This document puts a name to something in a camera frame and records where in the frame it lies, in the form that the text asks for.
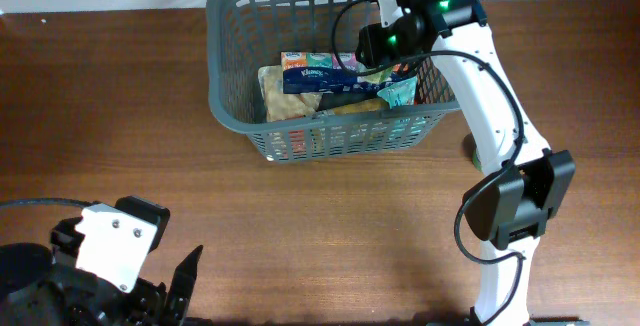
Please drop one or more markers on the pale green foil packet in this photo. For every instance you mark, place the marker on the pale green foil packet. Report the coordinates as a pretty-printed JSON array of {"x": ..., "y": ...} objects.
[{"x": 401, "y": 93}]

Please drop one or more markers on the green label tin can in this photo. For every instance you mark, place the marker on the green label tin can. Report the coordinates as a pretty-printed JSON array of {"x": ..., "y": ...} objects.
[{"x": 476, "y": 160}]

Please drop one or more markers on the grey plastic shopping basket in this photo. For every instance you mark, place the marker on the grey plastic shopping basket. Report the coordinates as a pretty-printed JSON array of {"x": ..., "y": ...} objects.
[{"x": 245, "y": 35}]

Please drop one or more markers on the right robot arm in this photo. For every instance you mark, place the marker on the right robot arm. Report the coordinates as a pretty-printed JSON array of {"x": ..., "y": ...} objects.
[{"x": 501, "y": 219}]

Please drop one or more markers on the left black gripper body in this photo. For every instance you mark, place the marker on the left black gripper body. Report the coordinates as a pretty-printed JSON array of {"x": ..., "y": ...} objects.
[{"x": 92, "y": 301}]

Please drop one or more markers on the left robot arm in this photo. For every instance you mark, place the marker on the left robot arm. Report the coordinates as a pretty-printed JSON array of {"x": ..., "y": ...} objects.
[{"x": 29, "y": 295}]

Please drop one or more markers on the beige grain pouch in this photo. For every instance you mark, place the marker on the beige grain pouch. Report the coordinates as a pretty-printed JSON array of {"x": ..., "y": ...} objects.
[{"x": 280, "y": 106}]

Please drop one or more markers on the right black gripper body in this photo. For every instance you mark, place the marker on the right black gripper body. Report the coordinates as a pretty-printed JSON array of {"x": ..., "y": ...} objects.
[{"x": 383, "y": 45}]

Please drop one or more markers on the tissue pocket packs bundle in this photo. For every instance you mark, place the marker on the tissue pocket packs bundle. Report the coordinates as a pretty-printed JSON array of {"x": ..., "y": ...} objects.
[{"x": 305, "y": 72}]

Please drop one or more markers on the green lid glass jar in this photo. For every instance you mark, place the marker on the green lid glass jar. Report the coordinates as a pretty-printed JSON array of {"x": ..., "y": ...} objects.
[{"x": 379, "y": 77}]

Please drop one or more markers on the orange snack packet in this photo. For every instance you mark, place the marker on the orange snack packet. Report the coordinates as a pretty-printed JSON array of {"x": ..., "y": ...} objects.
[{"x": 350, "y": 103}]

